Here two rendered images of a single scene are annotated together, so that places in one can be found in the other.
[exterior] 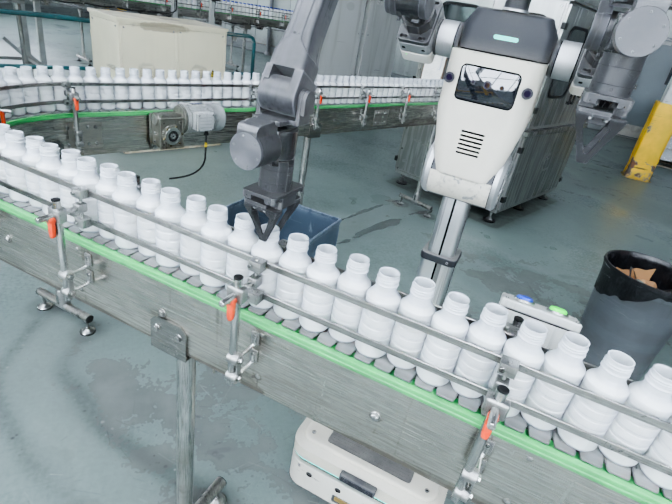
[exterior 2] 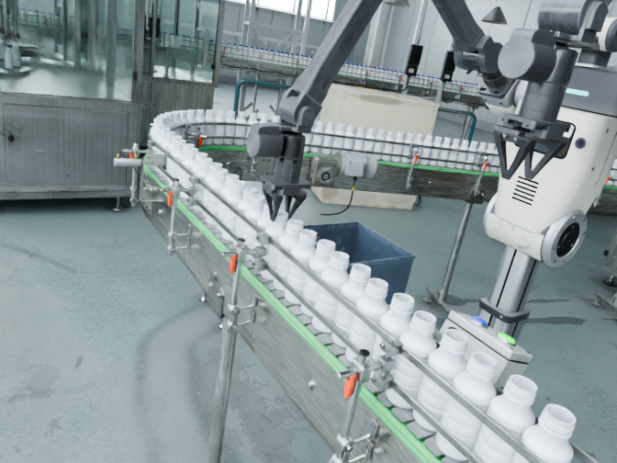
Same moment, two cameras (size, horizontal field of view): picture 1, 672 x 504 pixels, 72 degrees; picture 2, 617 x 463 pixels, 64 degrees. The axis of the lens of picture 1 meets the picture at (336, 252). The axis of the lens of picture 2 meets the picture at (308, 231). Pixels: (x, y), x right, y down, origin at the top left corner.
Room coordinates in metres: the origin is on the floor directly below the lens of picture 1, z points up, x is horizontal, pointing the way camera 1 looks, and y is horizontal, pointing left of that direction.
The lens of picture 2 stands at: (-0.12, -0.53, 1.54)
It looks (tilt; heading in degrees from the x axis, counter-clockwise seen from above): 20 degrees down; 33
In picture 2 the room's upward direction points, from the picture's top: 10 degrees clockwise
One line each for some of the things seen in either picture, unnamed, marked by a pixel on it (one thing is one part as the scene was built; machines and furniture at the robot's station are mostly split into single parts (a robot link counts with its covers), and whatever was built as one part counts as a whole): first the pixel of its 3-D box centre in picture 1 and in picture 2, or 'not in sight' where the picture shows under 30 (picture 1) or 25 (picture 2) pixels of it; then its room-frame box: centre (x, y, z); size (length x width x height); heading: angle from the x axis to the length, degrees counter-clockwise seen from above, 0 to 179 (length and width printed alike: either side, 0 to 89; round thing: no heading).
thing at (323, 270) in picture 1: (320, 288); (302, 266); (0.72, 0.02, 1.08); 0.06 x 0.06 x 0.17
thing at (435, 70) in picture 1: (433, 65); not in sight; (4.67, -0.58, 1.22); 0.23 x 0.04 x 0.32; 51
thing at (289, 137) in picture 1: (277, 142); (289, 145); (0.75, 0.13, 1.33); 0.07 x 0.06 x 0.07; 159
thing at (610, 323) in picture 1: (625, 322); not in sight; (2.14, -1.58, 0.32); 0.45 x 0.45 x 0.64
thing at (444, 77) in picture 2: not in sight; (447, 67); (6.92, 2.22, 1.55); 0.17 x 0.15 x 0.42; 141
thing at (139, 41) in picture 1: (161, 83); (369, 147); (4.78, 2.04, 0.59); 1.10 x 0.62 x 1.18; 141
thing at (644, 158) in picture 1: (652, 141); not in sight; (7.20, -4.31, 0.55); 0.40 x 0.40 x 1.10; 69
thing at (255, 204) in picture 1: (269, 215); (280, 201); (0.75, 0.13, 1.19); 0.07 x 0.07 x 0.09; 69
